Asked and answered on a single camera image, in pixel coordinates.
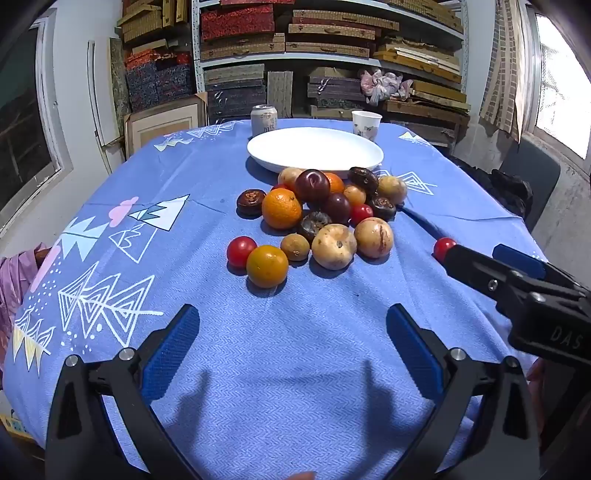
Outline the bright window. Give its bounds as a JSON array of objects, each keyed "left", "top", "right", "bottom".
[{"left": 526, "top": 4, "right": 591, "bottom": 171}]

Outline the blue printed tablecloth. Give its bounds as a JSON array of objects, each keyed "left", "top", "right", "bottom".
[{"left": 2, "top": 119, "right": 555, "bottom": 480}]

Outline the black bag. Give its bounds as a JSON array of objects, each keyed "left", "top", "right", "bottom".
[{"left": 445, "top": 154, "right": 534, "bottom": 217}]

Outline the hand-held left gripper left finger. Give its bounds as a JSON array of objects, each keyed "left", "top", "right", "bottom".
[{"left": 45, "top": 304, "right": 204, "bottom": 480}]

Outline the beige picture frame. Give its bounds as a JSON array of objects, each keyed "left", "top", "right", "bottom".
[{"left": 124, "top": 92, "right": 208, "bottom": 158}]

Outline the silver drink can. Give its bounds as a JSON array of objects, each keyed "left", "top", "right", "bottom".
[{"left": 250, "top": 104, "right": 278, "bottom": 138}]

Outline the dark brown wrinkled fruit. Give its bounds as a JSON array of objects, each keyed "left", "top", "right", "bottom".
[
  {"left": 298, "top": 211, "right": 333, "bottom": 243},
  {"left": 236, "top": 189, "right": 267, "bottom": 217},
  {"left": 348, "top": 167, "right": 380, "bottom": 195},
  {"left": 367, "top": 196, "right": 398, "bottom": 222}
]

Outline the dark grey chair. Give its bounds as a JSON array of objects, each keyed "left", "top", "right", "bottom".
[{"left": 499, "top": 138, "right": 561, "bottom": 232}]

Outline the brick-patterned curtain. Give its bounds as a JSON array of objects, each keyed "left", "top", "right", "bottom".
[{"left": 479, "top": 0, "right": 527, "bottom": 144}]

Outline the white oval plate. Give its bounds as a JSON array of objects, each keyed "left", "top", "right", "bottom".
[{"left": 246, "top": 128, "right": 384, "bottom": 178}]

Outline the white metal shelf rack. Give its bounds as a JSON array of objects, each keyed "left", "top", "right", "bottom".
[{"left": 190, "top": 0, "right": 469, "bottom": 125}]

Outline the pink plastic bag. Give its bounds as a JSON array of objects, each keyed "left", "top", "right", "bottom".
[{"left": 360, "top": 68, "right": 414, "bottom": 106}]

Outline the white-framed dark window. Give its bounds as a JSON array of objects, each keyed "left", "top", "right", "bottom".
[{"left": 0, "top": 18, "right": 75, "bottom": 236}]

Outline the white paper cup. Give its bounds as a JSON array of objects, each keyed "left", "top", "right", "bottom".
[{"left": 352, "top": 111, "right": 383, "bottom": 140}]

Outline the yellow passion fruit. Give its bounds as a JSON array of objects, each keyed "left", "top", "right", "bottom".
[
  {"left": 311, "top": 223, "right": 358, "bottom": 271},
  {"left": 277, "top": 167, "right": 305, "bottom": 191},
  {"left": 376, "top": 175, "right": 408, "bottom": 205},
  {"left": 353, "top": 217, "right": 394, "bottom": 259}
]

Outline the stack of patterned gift boxes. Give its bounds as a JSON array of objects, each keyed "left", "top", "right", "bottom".
[{"left": 117, "top": 0, "right": 195, "bottom": 112}]

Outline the smooth yellow-orange citrus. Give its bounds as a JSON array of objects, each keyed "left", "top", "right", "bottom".
[{"left": 246, "top": 245, "right": 289, "bottom": 289}]

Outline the white leaning panel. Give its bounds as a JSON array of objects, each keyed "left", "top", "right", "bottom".
[{"left": 87, "top": 41, "right": 125, "bottom": 174}]

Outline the small brown longan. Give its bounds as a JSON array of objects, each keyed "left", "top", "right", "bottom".
[{"left": 280, "top": 233, "right": 310, "bottom": 262}]

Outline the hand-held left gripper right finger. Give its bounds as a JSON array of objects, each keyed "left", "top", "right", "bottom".
[{"left": 385, "top": 303, "right": 542, "bottom": 480}]

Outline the large bumpy orange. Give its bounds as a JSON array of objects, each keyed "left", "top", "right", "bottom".
[{"left": 262, "top": 188, "right": 303, "bottom": 230}]

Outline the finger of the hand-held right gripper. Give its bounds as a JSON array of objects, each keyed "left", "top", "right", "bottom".
[
  {"left": 492, "top": 243, "right": 591, "bottom": 301},
  {"left": 442, "top": 244, "right": 522, "bottom": 306}
]

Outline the dark purple plum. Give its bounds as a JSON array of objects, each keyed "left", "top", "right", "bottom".
[
  {"left": 294, "top": 169, "right": 331, "bottom": 204},
  {"left": 322, "top": 192, "right": 352, "bottom": 225}
]

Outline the pink cloth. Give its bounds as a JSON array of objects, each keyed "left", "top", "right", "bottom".
[{"left": 0, "top": 244, "right": 51, "bottom": 370}]

